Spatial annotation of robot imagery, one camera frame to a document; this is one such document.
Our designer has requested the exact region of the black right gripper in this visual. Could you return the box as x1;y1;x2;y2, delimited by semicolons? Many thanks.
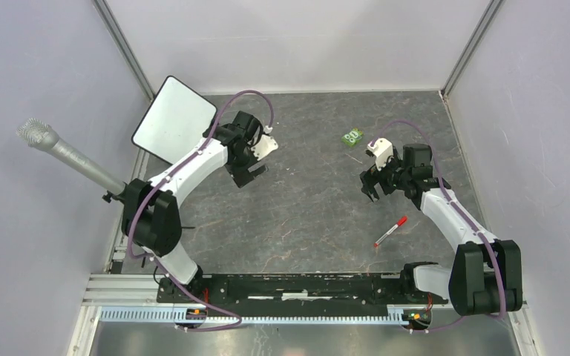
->
359;148;410;202

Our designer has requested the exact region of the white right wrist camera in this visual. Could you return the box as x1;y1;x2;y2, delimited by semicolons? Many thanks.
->
366;138;395;171

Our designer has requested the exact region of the toothed light blue strip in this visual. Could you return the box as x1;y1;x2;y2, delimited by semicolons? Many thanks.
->
99;306;408;326

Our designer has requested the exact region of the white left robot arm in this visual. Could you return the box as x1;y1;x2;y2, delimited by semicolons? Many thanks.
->
121;111;278;302

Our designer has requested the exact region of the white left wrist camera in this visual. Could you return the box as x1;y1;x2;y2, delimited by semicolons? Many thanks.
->
250;126;278;161

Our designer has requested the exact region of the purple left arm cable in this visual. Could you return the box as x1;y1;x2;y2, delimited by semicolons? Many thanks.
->
125;90;275;334

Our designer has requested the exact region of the red whiteboard marker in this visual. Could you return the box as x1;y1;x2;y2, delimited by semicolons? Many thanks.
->
373;216;407;248

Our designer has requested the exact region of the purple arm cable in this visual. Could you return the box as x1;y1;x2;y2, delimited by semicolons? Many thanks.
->
367;119;508;336
125;90;275;334

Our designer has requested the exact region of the aluminium frame rail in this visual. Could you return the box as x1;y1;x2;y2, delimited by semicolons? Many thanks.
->
82;274;159;306

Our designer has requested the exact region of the green toy block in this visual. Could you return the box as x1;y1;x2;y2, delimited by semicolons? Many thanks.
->
341;128;363;147

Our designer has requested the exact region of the small white whiteboard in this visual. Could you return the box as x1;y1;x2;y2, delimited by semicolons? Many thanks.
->
131;76;217;164

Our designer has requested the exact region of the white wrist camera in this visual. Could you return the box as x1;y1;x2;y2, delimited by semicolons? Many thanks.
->
250;126;278;161
366;138;395;171

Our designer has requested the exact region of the silver microphone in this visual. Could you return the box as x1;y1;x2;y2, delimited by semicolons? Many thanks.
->
16;118;126;202

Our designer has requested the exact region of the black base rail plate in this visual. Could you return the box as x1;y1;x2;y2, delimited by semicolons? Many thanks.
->
156;273;449;318

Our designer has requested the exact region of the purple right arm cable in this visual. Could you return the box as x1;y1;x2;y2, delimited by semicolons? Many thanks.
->
367;119;508;336

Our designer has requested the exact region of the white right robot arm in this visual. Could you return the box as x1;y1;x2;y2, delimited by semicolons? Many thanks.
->
360;139;523;316

